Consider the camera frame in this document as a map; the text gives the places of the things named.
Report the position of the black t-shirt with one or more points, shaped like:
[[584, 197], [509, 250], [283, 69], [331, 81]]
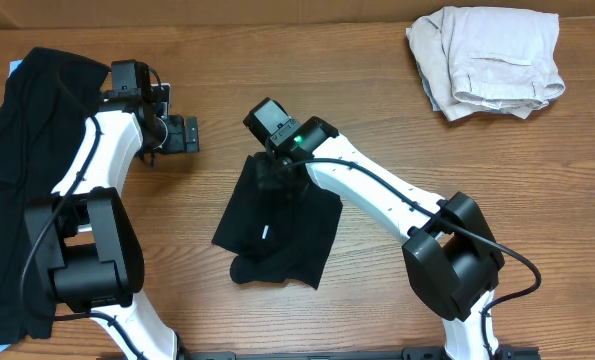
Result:
[[277, 231]]

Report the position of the folded beige shorts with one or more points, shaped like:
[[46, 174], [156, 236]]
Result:
[[488, 59]]

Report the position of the light blue folded garment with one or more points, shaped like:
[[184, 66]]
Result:
[[427, 90]]

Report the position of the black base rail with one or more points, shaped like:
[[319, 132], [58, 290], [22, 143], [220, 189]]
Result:
[[411, 353]]

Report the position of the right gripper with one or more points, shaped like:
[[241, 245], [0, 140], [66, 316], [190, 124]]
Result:
[[268, 180]]

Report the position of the black garment pile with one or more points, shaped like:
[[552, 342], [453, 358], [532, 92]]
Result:
[[42, 124]]

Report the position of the light blue cloth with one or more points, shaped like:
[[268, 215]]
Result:
[[13, 66]]

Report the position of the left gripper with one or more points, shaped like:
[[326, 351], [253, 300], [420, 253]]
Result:
[[177, 139]]

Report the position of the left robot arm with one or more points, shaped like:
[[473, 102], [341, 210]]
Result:
[[83, 246]]

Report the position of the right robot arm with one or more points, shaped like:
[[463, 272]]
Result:
[[449, 251]]

